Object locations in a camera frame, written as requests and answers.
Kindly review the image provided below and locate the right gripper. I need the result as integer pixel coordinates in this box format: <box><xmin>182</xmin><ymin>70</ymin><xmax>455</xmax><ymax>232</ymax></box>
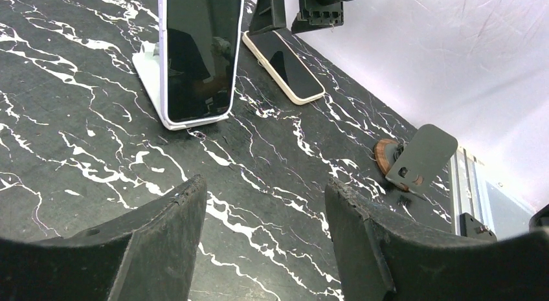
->
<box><xmin>249</xmin><ymin>0</ymin><xmax>353</xmax><ymax>36</ymax></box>

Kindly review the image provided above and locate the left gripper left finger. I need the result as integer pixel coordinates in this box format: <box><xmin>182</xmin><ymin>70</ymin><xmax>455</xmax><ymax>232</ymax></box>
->
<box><xmin>1</xmin><ymin>175</ymin><xmax>207</xmax><ymax>300</ymax></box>

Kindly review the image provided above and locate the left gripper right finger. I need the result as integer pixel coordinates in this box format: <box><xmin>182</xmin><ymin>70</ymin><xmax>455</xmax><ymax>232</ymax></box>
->
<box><xmin>324</xmin><ymin>178</ymin><xmax>548</xmax><ymax>300</ymax></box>

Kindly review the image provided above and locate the phone with lilac case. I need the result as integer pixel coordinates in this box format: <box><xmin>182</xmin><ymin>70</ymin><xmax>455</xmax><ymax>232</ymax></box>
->
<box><xmin>158</xmin><ymin>0</ymin><xmax>244</xmax><ymax>131</ymax></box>

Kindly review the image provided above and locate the phone with beige case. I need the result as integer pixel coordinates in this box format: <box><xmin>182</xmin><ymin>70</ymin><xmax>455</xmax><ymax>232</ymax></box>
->
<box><xmin>242</xmin><ymin>31</ymin><xmax>326</xmax><ymax>106</ymax></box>

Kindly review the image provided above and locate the black stand with wooden base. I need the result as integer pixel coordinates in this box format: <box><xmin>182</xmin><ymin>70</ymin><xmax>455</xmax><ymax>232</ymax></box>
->
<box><xmin>374</xmin><ymin>124</ymin><xmax>458</xmax><ymax>199</ymax></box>

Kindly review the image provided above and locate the white phone stand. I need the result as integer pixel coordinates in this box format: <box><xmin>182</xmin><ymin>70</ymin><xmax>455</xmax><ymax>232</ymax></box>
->
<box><xmin>131</xmin><ymin>41</ymin><xmax>190</xmax><ymax>131</ymax></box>

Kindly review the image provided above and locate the aluminium rail frame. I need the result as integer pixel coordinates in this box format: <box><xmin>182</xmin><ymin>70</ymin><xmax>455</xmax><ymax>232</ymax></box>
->
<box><xmin>448</xmin><ymin>146</ymin><xmax>537</xmax><ymax>241</ymax></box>

